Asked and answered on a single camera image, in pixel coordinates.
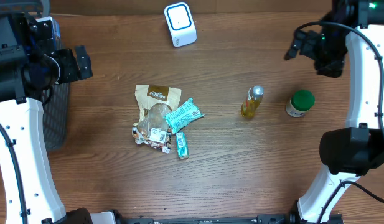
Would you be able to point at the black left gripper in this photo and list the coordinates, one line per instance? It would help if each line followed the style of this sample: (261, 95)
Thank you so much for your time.
(66, 57)

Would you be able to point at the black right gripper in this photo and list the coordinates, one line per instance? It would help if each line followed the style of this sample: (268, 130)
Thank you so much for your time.
(308, 46)

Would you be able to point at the green white tissue cup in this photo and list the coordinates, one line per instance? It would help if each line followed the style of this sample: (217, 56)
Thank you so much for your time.
(300, 103)

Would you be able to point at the yellow bottle silver cap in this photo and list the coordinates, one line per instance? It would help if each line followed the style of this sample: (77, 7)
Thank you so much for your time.
(253, 100)

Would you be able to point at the brown cookie pouch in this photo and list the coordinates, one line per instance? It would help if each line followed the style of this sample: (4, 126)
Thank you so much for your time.
(154, 103)

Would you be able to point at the small printed snack bag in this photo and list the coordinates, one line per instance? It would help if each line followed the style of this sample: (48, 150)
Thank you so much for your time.
(156, 138)

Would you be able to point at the teal snack packet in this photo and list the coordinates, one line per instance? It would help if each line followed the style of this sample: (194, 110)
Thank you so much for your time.
(183, 116)

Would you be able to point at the green Kleenex tissue pack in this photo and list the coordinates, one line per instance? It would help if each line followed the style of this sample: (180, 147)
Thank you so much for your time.
(182, 147)

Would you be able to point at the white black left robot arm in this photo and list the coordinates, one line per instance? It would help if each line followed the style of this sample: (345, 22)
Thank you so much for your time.
(31, 196)

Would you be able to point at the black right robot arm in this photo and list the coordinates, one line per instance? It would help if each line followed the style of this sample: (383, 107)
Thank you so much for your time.
(352, 31)

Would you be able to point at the white barcode scanner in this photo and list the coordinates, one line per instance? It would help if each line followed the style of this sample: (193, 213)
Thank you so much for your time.
(181, 24)

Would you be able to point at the grey plastic mesh basket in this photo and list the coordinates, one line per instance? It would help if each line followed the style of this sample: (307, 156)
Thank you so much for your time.
(55, 100)

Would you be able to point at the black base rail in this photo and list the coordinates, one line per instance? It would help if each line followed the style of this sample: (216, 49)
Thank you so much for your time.
(260, 219)

